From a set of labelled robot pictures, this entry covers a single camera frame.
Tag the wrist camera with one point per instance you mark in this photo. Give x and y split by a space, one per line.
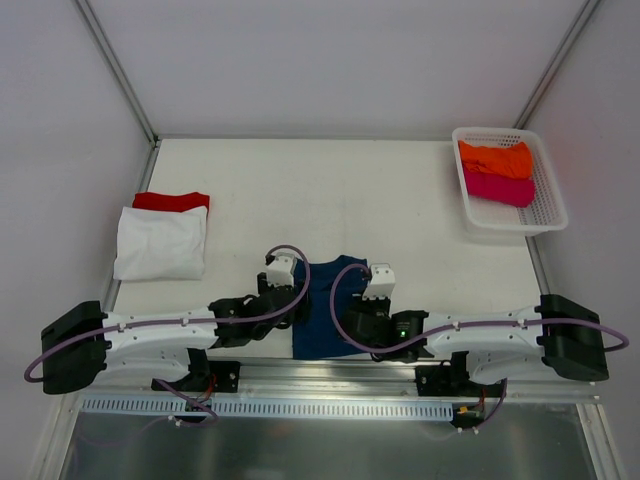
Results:
280 269
381 283

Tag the pink t shirt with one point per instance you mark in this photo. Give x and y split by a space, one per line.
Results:
513 192

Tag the white plastic basket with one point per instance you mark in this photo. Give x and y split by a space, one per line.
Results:
483 217

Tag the folded white t shirt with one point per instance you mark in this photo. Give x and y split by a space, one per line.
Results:
157 245

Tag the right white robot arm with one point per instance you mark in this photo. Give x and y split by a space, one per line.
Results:
558 335

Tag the navy blue t shirt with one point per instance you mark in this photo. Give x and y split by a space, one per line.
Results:
316 338

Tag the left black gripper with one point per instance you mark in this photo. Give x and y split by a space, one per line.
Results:
288 307

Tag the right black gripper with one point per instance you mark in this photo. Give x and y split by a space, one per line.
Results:
357 320

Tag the white slotted cable duct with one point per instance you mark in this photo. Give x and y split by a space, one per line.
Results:
435 411

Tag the aluminium mounting rail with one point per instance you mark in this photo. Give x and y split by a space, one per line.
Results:
343 379

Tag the orange t shirt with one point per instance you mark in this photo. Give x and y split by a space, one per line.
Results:
515 162

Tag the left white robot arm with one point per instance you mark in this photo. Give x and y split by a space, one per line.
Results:
88 346

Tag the folded red t shirt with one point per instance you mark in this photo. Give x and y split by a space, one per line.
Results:
170 203

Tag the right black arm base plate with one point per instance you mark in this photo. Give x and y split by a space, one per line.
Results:
451 381

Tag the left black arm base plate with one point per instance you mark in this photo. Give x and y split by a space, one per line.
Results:
216 376

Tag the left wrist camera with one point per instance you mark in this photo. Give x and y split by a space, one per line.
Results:
280 269

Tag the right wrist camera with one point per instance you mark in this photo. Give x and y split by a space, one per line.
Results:
381 283

